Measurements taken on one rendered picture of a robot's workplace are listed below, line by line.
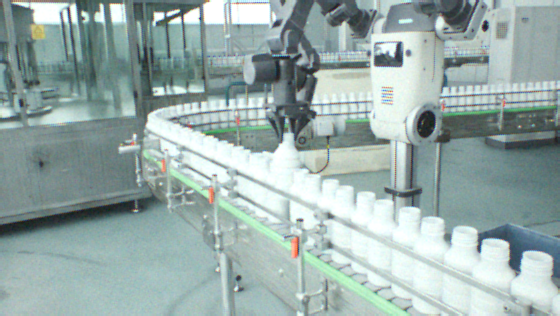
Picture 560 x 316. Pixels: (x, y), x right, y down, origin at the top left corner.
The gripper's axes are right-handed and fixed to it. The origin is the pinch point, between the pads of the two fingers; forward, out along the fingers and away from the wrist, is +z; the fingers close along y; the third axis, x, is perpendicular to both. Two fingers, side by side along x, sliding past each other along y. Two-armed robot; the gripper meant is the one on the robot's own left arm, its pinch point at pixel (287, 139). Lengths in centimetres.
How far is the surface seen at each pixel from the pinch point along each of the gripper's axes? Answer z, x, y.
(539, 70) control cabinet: 24, 278, 571
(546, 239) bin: 30, -34, 59
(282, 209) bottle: 19.4, 3.0, -0.5
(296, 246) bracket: 18.0, -21.9, -12.1
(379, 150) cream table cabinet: 102, 312, 317
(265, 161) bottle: 7.5, 10.2, -0.9
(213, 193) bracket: 17.9, 23.5, -11.4
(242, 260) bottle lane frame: 38.5, 18.4, -6.0
